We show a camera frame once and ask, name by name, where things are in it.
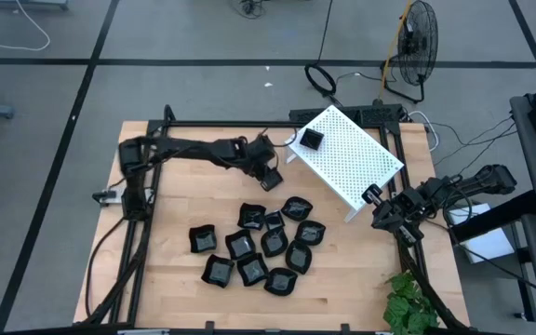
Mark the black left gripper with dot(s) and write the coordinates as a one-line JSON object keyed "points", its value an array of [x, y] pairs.
{"points": [[256, 156]]}

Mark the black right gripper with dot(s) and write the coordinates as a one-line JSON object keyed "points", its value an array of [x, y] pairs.
{"points": [[407, 235]]}

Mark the small black square plate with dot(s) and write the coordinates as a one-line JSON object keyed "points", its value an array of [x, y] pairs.
{"points": [[274, 219], [302, 143], [272, 179], [312, 138], [304, 132]]}

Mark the black wavy square plate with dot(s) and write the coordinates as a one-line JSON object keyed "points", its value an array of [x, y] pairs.
{"points": [[251, 216], [252, 269], [218, 271], [240, 244], [203, 238]]}

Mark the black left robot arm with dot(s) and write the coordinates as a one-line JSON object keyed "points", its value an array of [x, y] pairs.
{"points": [[189, 151]]}

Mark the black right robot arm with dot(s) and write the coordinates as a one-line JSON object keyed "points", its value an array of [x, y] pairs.
{"points": [[491, 179]]}

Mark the white perforated shelf rack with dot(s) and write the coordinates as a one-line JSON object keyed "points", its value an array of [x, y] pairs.
{"points": [[352, 158]]}

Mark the green leafy plant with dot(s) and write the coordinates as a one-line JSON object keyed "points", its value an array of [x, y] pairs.
{"points": [[407, 309]]}

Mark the white box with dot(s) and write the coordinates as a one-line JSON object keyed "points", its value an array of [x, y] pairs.
{"points": [[486, 242]]}

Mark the black vented box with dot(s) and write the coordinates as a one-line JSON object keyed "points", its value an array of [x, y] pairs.
{"points": [[375, 114]]}

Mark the black desk crossbar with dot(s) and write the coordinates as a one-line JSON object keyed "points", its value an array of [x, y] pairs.
{"points": [[496, 216]]}

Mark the black clamp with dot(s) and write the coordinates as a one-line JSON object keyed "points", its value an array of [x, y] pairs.
{"points": [[99, 197], [210, 326], [169, 114], [345, 328]]}

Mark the black floor fan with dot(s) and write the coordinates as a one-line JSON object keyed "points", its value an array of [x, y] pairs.
{"points": [[417, 46]]}

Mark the grey cart base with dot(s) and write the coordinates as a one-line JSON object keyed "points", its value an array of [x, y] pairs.
{"points": [[26, 4]]}

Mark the black aluminium frame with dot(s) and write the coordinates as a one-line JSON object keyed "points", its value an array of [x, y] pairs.
{"points": [[231, 123]]}

